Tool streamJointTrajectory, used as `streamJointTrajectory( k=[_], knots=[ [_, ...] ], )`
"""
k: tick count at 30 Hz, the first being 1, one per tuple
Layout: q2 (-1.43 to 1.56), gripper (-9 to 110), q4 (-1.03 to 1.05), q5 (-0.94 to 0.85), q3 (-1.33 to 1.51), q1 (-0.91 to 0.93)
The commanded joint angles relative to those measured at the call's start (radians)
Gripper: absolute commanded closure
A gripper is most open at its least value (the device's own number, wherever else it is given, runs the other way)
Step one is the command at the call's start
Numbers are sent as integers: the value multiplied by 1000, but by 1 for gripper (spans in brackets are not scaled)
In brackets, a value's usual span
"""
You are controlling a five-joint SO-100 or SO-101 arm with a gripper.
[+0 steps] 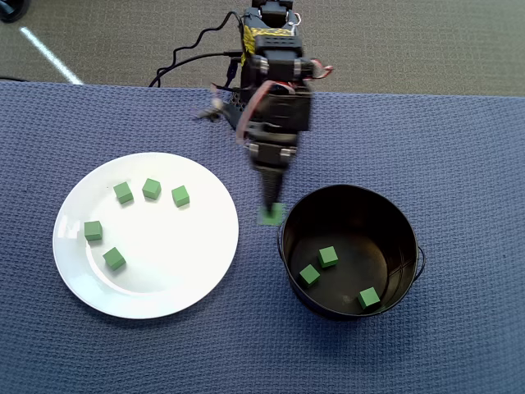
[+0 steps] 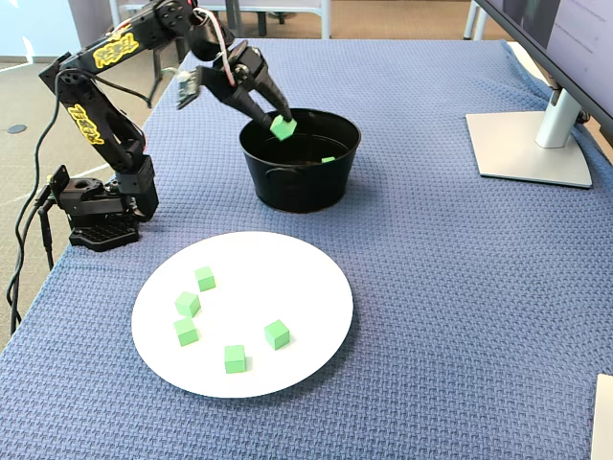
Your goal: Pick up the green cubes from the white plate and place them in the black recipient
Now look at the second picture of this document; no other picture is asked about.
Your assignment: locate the black metal bucket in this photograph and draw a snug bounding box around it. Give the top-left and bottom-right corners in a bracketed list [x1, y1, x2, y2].
[238, 107, 363, 216]

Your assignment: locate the thin black cable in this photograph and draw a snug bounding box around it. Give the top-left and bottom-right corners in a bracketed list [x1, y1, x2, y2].
[31, 66, 183, 193]

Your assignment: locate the white round plate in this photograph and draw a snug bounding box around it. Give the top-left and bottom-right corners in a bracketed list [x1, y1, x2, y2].
[130, 231, 354, 400]

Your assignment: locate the white background table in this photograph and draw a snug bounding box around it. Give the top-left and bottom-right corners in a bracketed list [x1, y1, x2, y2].
[108, 0, 332, 40]

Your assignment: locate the thick black cable with plug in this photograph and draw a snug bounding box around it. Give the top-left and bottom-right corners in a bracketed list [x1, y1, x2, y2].
[37, 205, 55, 272]

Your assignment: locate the white red gripper servo wire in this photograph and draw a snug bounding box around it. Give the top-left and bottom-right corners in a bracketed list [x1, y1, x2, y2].
[193, 8, 240, 87]

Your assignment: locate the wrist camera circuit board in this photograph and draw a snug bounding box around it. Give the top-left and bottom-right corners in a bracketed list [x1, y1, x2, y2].
[175, 69, 201, 111]

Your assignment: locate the long black cable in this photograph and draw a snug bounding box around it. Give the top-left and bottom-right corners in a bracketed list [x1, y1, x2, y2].
[4, 184, 52, 339]

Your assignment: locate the black metal stool frame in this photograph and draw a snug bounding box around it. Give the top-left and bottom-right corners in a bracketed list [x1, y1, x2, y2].
[148, 45, 162, 110]

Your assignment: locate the gray metal table leg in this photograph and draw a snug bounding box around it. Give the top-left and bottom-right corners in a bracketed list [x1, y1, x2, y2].
[462, 0, 488, 43]

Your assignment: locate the monitor with silver stand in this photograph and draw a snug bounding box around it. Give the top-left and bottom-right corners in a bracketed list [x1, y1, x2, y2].
[462, 0, 613, 191]

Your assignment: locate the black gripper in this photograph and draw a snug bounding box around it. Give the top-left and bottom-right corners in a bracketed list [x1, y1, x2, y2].
[197, 40, 294, 130]

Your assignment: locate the white flat board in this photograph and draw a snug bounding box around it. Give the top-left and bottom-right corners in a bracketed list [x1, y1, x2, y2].
[589, 373, 613, 460]

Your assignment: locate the blue woven tablecloth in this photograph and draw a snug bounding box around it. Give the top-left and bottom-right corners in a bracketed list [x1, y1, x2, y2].
[0, 37, 613, 460]

